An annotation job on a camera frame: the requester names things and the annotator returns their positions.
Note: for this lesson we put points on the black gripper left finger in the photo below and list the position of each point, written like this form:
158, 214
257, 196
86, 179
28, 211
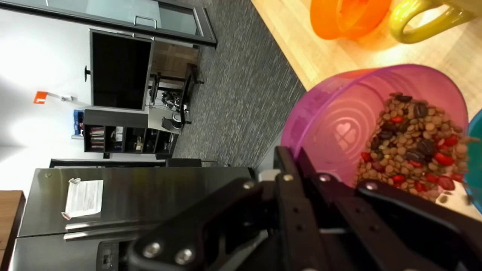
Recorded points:
209, 232

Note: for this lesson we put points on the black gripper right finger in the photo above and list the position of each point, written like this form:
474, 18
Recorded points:
328, 226

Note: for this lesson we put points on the pink plastic bowl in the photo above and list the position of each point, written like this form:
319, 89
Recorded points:
330, 125

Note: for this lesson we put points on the blue teal bowl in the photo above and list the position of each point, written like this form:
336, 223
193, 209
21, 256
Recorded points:
473, 176

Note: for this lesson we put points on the stainless steel refrigerator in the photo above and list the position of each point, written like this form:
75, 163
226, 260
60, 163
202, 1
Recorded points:
129, 196

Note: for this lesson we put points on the nut and berry mix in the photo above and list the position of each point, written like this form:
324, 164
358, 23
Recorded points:
416, 147

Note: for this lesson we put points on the black shelving unit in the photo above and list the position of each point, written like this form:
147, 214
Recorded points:
107, 132

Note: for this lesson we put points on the paper note on fridge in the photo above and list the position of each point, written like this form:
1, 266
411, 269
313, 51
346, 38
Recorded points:
83, 197

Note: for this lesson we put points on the orange plastic cup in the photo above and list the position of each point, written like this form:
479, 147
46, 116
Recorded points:
346, 18

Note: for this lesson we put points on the yellow green mug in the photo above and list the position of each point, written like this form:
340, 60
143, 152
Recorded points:
419, 20

